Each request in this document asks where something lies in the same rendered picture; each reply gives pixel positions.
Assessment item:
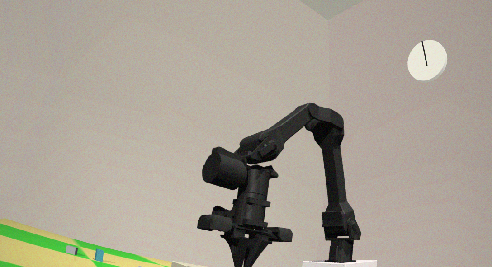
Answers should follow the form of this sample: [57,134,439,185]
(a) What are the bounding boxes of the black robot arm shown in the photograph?
[202,103,361,263]

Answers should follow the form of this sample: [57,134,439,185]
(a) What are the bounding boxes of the beige open tray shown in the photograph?
[171,261,207,267]

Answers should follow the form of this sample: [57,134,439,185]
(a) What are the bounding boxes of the teal rectangular block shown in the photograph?
[95,249,104,262]

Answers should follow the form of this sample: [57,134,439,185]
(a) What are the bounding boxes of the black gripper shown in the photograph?
[197,192,293,267]

